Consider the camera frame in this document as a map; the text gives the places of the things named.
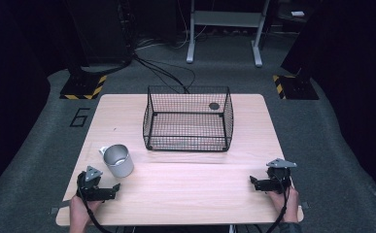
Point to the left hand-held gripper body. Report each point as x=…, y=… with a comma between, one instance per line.
x=92, y=174

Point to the dark round table grommet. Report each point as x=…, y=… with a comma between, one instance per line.
x=214, y=106

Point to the small white box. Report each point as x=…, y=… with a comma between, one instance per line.
x=297, y=14

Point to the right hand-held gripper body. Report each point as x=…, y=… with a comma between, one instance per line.
x=279, y=174

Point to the black stand base striped tape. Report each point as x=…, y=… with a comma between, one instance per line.
x=83, y=86
x=294, y=87

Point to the person's left hand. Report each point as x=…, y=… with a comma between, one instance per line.
x=81, y=210

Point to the white metal desk frame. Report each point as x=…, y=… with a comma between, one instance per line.
x=227, y=19

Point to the silver metal cup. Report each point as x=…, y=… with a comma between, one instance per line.
x=119, y=161

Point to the person's right hand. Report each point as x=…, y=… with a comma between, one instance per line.
x=286, y=205

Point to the grey table bracket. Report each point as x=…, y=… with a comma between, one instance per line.
x=59, y=207
x=304, y=205

